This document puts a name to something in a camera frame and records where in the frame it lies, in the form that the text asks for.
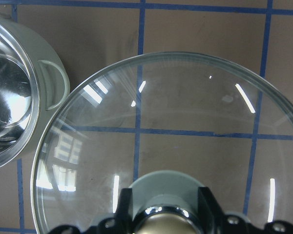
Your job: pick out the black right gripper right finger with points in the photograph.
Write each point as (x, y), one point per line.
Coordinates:
(209, 211)

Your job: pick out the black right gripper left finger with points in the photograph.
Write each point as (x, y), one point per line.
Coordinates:
(124, 212)

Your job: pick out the glass pot lid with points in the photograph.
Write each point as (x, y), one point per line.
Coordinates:
(165, 124)

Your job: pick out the pale green steel pot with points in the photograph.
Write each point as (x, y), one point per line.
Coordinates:
(33, 85)

